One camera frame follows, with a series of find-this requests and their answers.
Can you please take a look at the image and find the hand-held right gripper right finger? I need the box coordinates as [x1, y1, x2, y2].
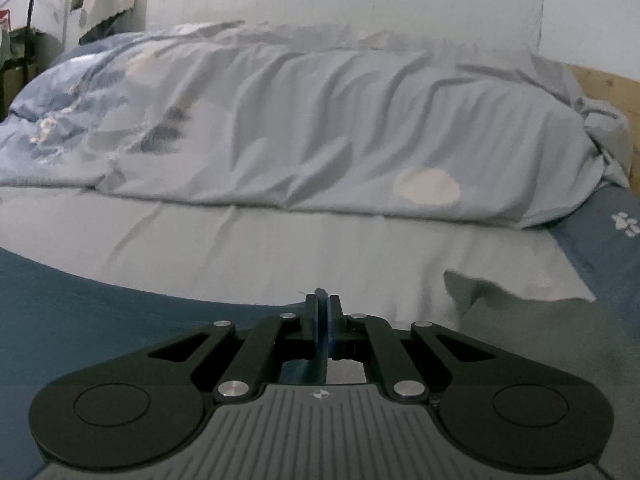
[325, 294, 496, 403]

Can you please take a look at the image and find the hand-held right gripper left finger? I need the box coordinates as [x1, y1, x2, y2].
[147, 287, 327, 403]

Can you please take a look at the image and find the grey-green garment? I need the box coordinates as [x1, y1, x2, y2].
[444, 270, 640, 480]

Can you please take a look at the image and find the blue-teal garment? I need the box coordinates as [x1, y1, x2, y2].
[0, 246, 401, 480]

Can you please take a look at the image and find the black clothes rack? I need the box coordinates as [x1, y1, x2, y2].
[22, 0, 45, 78]

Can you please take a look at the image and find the light blue printed duvet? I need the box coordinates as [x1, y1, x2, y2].
[0, 20, 631, 231]

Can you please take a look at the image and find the blue dog print pillow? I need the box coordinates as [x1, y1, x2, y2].
[550, 182, 640, 321]

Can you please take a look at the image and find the wooden headboard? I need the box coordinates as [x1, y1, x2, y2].
[570, 64, 640, 181]

